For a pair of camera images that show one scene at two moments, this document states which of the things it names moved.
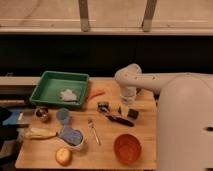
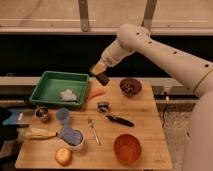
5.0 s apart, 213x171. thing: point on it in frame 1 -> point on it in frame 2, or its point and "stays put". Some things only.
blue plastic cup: (62, 115) stays put
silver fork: (92, 123) stays put
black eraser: (132, 113) -> (102, 78)
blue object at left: (12, 120) stays put
